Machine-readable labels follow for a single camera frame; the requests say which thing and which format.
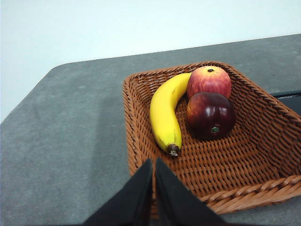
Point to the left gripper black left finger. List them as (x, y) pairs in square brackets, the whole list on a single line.
[(127, 202)]

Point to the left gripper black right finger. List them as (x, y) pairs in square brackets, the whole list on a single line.
[(181, 204)]

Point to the brown wicker basket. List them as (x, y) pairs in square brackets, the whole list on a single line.
[(235, 164)]

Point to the yellow banana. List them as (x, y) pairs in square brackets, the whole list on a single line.
[(164, 113)]

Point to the dark red apple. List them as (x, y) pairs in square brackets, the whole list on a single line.
[(211, 115)]

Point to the red yellow apple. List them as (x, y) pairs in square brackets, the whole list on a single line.
[(209, 81)]

